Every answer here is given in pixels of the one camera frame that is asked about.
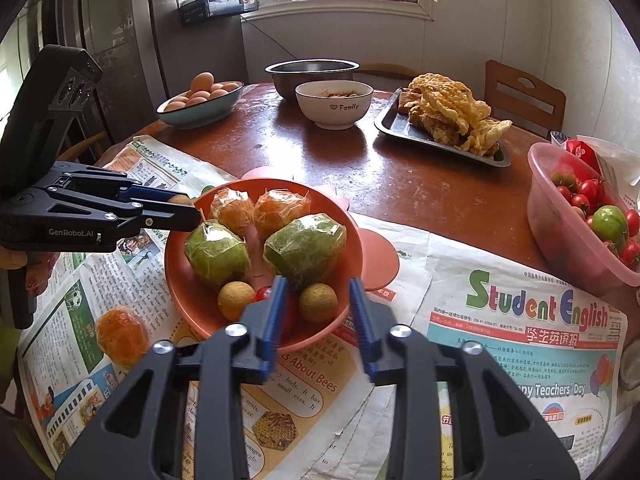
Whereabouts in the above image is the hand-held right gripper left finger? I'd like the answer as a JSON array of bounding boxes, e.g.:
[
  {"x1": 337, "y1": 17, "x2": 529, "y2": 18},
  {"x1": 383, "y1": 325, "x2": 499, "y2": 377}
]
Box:
[{"x1": 55, "y1": 275, "x2": 290, "y2": 480}]

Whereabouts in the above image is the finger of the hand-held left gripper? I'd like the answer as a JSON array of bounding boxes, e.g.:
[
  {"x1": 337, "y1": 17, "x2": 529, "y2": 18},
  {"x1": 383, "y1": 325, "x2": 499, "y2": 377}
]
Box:
[
  {"x1": 22, "y1": 192, "x2": 201, "y2": 236},
  {"x1": 42, "y1": 161, "x2": 183, "y2": 206}
]

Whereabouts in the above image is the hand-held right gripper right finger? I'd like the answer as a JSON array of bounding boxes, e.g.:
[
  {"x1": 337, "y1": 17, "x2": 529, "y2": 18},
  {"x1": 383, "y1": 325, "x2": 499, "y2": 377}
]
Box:
[{"x1": 348, "y1": 277, "x2": 581, "y2": 480}]

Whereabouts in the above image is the plastic-wrapped green fruit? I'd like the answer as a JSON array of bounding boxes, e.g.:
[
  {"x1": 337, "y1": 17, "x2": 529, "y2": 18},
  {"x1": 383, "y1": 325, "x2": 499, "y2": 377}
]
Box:
[
  {"x1": 263, "y1": 213, "x2": 347, "y2": 288},
  {"x1": 183, "y1": 222, "x2": 252, "y2": 291}
]

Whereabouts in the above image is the plastic-wrapped orange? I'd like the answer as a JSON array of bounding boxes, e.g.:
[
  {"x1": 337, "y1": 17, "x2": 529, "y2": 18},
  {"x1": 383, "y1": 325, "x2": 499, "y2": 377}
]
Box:
[
  {"x1": 254, "y1": 187, "x2": 311, "y2": 238},
  {"x1": 95, "y1": 308, "x2": 151, "y2": 367},
  {"x1": 210, "y1": 187, "x2": 256, "y2": 238}
]

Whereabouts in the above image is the orange plastic plate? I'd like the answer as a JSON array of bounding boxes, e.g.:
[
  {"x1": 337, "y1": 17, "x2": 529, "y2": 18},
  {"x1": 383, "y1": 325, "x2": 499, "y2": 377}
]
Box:
[{"x1": 164, "y1": 178, "x2": 362, "y2": 353}]

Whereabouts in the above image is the person's left hand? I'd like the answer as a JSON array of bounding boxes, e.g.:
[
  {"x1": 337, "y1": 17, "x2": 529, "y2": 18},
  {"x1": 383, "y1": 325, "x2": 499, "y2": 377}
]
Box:
[{"x1": 0, "y1": 251, "x2": 28, "y2": 273}]

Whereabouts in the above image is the pink eared plate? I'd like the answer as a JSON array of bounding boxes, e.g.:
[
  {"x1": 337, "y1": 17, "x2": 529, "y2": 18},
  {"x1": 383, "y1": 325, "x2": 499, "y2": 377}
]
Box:
[{"x1": 240, "y1": 167, "x2": 401, "y2": 291}]

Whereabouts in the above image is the newspaper with football picture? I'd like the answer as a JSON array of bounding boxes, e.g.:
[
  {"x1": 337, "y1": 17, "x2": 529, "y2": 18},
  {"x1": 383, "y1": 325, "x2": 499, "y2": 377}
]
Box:
[{"x1": 17, "y1": 135, "x2": 401, "y2": 480}]

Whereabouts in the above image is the teal bowl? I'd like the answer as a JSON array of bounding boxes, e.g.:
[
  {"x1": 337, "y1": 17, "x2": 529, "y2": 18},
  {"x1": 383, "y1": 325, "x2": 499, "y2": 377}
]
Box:
[{"x1": 156, "y1": 81, "x2": 244, "y2": 129}]

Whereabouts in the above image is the pile of brown eggs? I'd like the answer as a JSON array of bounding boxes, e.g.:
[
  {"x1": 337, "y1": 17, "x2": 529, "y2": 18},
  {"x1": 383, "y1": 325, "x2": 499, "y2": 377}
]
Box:
[{"x1": 163, "y1": 72, "x2": 241, "y2": 112}]

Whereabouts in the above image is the newspaper with orange banner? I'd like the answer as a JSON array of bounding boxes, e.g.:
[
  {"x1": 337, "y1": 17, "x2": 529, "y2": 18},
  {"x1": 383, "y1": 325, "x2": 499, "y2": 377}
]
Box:
[{"x1": 325, "y1": 212, "x2": 631, "y2": 480}]

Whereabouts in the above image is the dark baking tray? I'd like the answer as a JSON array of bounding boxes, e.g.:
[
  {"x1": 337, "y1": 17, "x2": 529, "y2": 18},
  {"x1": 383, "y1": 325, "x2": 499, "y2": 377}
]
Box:
[{"x1": 374, "y1": 87, "x2": 512, "y2": 167}]

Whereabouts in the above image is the stainless steel bowl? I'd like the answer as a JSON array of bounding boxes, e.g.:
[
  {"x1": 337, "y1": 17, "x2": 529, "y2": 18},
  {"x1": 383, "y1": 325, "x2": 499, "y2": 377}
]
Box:
[{"x1": 265, "y1": 59, "x2": 361, "y2": 100}]

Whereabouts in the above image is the white ceramic bowl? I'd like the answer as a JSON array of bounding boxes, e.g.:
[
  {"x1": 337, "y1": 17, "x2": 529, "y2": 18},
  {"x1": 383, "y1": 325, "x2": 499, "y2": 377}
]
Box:
[{"x1": 295, "y1": 80, "x2": 374, "y2": 130}]

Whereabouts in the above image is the pink plastic container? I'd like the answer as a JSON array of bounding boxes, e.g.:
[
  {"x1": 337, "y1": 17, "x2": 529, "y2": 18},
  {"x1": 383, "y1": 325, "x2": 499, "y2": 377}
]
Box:
[{"x1": 527, "y1": 141, "x2": 640, "y2": 288}]

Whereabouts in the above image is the pile of fried food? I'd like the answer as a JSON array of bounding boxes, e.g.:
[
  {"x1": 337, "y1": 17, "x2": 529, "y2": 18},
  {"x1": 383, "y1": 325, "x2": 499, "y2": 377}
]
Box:
[{"x1": 397, "y1": 72, "x2": 513, "y2": 156}]

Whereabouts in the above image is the heap of cherry tomatoes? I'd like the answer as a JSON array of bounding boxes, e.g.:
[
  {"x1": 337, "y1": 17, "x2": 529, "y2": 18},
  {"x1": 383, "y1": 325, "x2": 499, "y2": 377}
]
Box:
[{"x1": 550, "y1": 170, "x2": 640, "y2": 266}]

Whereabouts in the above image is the green tomato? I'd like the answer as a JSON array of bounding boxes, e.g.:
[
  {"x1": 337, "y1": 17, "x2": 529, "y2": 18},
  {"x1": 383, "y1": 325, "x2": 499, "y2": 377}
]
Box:
[{"x1": 591, "y1": 205, "x2": 630, "y2": 246}]

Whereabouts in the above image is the wooden chair back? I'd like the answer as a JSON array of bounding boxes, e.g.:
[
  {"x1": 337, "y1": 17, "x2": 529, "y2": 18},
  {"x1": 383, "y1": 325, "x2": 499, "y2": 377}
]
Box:
[{"x1": 484, "y1": 60, "x2": 567, "y2": 138}]

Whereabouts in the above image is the red packet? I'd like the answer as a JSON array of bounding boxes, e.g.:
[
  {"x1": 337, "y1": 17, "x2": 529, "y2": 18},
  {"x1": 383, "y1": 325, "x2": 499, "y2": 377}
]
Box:
[{"x1": 565, "y1": 139, "x2": 601, "y2": 173}]

